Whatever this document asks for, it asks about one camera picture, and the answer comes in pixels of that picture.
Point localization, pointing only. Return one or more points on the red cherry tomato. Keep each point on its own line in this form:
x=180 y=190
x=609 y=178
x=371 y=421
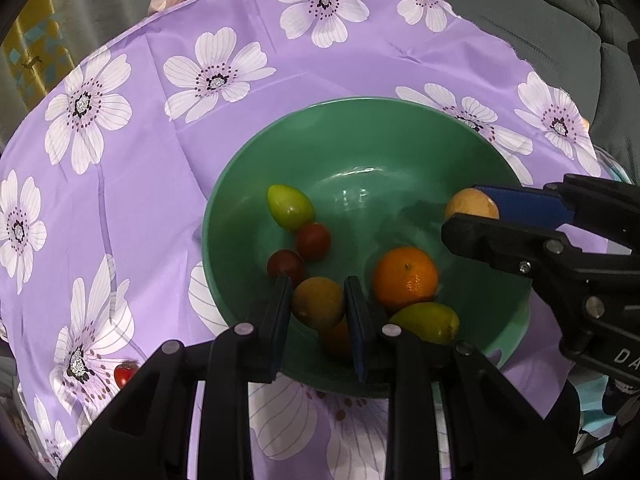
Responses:
x=313 y=241
x=285 y=265
x=124 y=375

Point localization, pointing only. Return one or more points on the small green pointed fruit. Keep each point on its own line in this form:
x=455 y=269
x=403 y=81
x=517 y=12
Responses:
x=290 y=206

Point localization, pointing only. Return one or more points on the yellow-green lemon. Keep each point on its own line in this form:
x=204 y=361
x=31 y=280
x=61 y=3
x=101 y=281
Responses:
x=425 y=321

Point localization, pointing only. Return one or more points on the purple floral tablecloth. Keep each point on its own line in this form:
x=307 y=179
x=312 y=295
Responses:
x=150 y=160

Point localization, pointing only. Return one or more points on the small orange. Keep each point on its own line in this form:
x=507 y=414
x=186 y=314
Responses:
x=336 y=337

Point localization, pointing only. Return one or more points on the grey sofa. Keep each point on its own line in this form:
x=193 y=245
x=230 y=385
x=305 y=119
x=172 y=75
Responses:
x=550 y=20

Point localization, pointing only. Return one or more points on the green bowl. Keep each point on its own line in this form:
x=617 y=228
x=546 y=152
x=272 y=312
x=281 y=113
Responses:
x=360 y=150

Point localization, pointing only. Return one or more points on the large orange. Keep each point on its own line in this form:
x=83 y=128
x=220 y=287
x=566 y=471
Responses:
x=405 y=277

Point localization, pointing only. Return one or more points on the teal printed cloth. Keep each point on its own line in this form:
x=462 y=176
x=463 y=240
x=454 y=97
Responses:
x=595 y=395

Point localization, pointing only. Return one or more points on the brownish yellow round fruit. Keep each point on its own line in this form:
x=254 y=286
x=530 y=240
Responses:
x=318 y=302

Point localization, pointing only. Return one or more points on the grey curtain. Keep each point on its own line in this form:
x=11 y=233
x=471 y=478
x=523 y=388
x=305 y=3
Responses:
x=90 y=10

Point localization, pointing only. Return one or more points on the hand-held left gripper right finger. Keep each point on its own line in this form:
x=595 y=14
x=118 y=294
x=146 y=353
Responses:
x=357 y=330

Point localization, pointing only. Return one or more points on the yellow patterned hanging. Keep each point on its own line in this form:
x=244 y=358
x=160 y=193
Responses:
x=35 y=45

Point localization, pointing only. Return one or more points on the pale yellow round fruit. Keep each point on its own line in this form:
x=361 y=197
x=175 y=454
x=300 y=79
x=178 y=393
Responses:
x=467 y=202

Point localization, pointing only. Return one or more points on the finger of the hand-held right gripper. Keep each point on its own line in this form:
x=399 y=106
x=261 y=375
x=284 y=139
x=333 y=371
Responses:
x=490 y=240
x=530 y=207

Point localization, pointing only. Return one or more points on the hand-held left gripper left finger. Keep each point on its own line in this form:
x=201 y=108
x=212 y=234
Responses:
x=280 y=330

